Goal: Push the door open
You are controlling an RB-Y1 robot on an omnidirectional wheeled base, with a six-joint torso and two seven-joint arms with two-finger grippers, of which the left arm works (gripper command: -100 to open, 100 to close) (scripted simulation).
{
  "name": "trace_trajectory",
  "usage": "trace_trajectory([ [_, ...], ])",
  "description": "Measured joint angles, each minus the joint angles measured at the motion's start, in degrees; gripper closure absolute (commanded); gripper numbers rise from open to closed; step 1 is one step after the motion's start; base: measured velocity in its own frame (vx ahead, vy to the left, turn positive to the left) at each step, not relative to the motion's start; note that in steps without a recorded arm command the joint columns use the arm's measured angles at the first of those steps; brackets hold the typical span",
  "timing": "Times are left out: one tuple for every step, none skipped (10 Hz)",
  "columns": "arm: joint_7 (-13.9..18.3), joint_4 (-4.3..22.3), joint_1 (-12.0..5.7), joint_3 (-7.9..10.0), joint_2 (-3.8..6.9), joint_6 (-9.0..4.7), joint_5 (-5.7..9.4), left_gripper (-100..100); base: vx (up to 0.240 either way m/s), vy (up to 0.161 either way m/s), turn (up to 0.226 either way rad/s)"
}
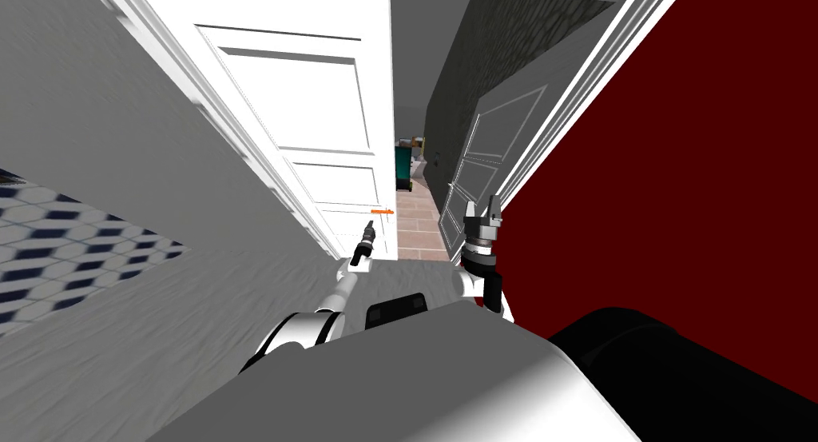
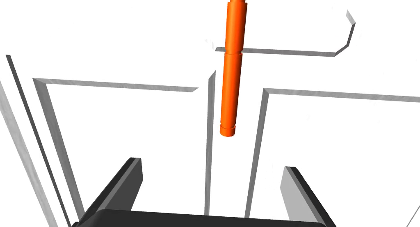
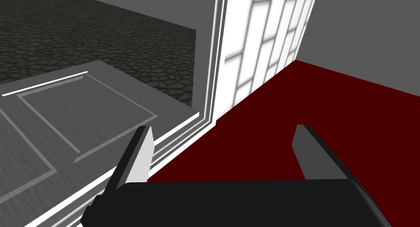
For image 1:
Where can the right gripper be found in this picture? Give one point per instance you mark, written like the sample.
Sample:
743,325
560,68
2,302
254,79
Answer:
482,228

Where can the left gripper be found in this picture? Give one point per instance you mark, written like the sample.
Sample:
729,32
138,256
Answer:
367,237

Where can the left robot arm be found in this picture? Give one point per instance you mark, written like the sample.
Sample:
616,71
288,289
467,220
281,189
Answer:
307,330

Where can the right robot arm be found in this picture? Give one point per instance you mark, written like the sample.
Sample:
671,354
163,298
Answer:
671,371

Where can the grey panelled door leaf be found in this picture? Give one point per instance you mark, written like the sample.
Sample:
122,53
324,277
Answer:
505,135

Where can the dark green bin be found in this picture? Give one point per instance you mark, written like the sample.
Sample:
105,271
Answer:
402,167

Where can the white panelled door leaf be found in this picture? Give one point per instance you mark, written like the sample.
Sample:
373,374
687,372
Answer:
307,109

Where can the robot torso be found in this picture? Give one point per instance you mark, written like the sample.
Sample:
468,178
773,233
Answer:
409,378

